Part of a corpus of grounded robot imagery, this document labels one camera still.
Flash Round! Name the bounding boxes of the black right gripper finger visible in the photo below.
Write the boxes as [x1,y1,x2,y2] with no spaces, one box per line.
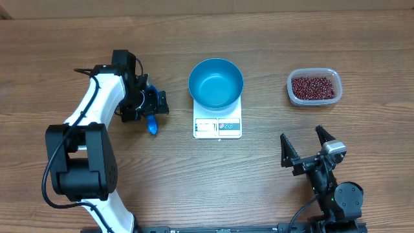
[280,133,300,168]
[315,125,336,146]

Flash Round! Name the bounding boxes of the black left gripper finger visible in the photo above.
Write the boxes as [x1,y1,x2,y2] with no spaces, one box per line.
[142,89,158,116]
[157,91,169,115]

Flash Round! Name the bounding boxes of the blue plastic measuring scoop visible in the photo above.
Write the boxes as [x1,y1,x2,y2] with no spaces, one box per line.
[146,85,158,135]

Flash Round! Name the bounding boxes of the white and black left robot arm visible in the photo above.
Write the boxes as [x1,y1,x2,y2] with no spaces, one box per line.
[41,50,169,232]

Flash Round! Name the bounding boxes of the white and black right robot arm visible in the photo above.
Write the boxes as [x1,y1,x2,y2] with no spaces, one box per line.
[276,126,367,233]

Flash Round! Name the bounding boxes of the teal blue bowl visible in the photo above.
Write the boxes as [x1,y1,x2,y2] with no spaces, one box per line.
[188,58,245,111]

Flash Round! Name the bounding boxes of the white digital kitchen scale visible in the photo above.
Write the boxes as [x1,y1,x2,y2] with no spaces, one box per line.
[193,97,243,139]

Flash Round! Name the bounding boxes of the red beans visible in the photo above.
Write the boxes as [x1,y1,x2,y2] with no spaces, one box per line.
[291,76,335,100]

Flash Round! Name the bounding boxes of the clear plastic container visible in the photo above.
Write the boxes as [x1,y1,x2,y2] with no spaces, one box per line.
[287,68,343,107]

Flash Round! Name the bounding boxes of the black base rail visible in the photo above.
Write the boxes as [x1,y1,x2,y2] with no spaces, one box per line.
[138,221,368,233]

